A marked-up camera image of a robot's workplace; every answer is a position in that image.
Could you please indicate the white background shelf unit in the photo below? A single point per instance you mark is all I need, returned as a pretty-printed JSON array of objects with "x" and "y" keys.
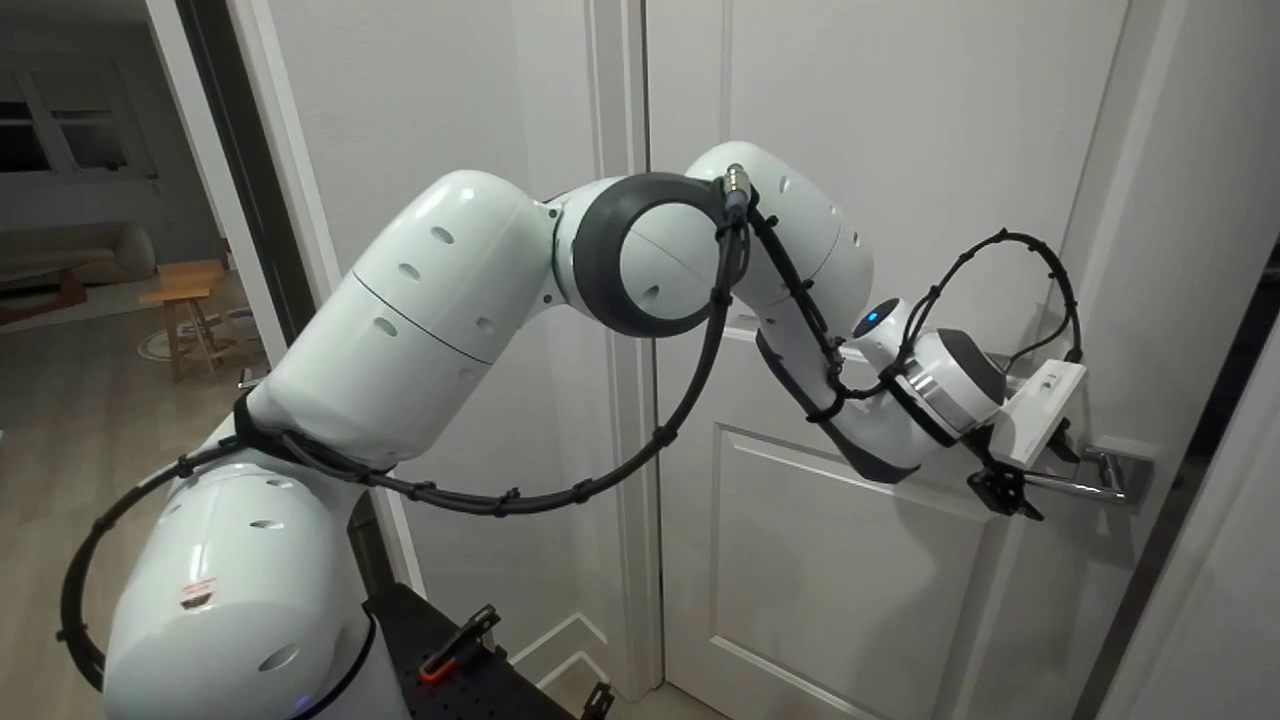
[{"x": 83, "y": 146}]

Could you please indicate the wooden stool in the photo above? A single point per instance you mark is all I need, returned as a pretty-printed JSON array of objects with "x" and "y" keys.
[{"x": 203, "y": 314}]

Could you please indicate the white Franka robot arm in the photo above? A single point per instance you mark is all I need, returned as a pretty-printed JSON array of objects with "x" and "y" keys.
[{"x": 425, "y": 333}]

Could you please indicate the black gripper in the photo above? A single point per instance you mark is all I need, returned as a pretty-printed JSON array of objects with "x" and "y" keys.
[{"x": 1001, "y": 479}]

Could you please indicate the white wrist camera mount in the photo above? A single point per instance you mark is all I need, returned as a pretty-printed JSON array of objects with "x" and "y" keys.
[{"x": 1043, "y": 405}]

